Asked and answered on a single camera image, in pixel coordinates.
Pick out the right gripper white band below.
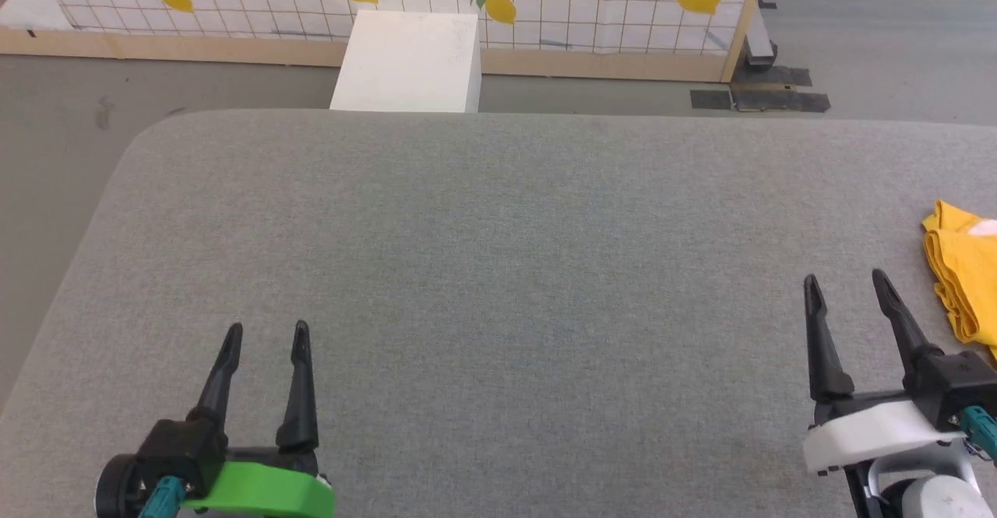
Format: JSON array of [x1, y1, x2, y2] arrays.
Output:
[[801, 269, 967, 476]]

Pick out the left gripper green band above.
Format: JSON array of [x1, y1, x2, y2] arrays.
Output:
[[179, 319, 336, 518]]

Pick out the yellow tiger face garment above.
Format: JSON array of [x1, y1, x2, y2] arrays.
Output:
[[921, 200, 997, 349]]

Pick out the grey fabric sofa surface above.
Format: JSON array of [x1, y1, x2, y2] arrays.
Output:
[[0, 109, 997, 518]]

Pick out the black floor tape patches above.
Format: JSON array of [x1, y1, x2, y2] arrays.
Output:
[[689, 65, 831, 115]]

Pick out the grey metal stand foot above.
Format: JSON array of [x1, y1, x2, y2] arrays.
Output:
[[743, 0, 778, 68]]

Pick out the white box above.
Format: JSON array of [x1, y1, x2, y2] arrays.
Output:
[[329, 10, 482, 114]]

